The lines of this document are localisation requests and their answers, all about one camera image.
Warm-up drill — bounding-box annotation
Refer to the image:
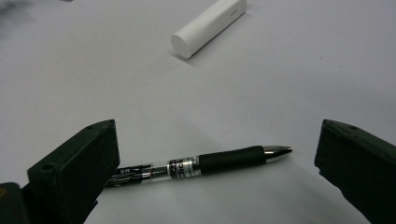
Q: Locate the white cylindrical case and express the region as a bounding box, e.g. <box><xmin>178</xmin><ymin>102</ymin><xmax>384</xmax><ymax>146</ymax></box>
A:
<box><xmin>170</xmin><ymin>0</ymin><xmax>248</xmax><ymax>60</ymax></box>

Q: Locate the black gel pen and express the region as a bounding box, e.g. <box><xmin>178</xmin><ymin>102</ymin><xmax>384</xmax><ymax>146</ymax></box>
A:
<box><xmin>105</xmin><ymin>145</ymin><xmax>293</xmax><ymax>189</ymax></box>

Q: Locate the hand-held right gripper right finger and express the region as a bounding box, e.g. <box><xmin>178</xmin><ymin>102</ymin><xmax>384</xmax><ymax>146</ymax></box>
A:
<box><xmin>314</xmin><ymin>119</ymin><xmax>396</xmax><ymax>224</ymax></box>

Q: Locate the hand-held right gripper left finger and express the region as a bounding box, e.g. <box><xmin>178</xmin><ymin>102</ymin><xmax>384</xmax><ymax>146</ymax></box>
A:
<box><xmin>21</xmin><ymin>119</ymin><xmax>121</xmax><ymax>224</ymax></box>

